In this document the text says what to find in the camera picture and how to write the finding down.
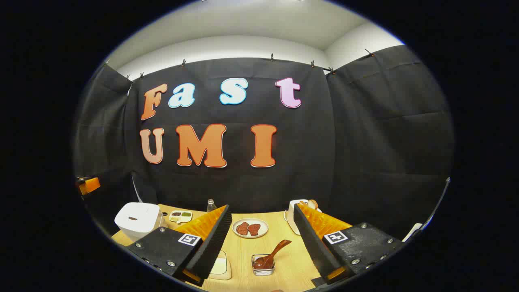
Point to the white flat object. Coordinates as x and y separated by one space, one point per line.
412 232

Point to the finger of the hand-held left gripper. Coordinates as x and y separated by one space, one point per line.
89 185

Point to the toast bread slice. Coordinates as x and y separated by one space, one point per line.
312 204

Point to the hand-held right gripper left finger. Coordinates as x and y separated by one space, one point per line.
211 247

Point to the black backdrop cloth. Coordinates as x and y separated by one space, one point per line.
365 142

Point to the red meat piece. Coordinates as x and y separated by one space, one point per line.
254 229
242 228

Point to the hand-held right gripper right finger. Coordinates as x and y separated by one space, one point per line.
314 247

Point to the white rice box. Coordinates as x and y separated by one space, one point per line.
222 267

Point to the brown wooden spoon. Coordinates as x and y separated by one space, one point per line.
262 263

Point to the white round plate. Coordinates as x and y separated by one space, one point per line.
250 235

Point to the white rice cooker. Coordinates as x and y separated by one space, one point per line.
136 219

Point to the white toaster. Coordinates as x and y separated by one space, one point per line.
291 217

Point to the white divided sauce dish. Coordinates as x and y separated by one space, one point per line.
180 216

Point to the clear plastic water bottle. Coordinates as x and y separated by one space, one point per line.
211 207

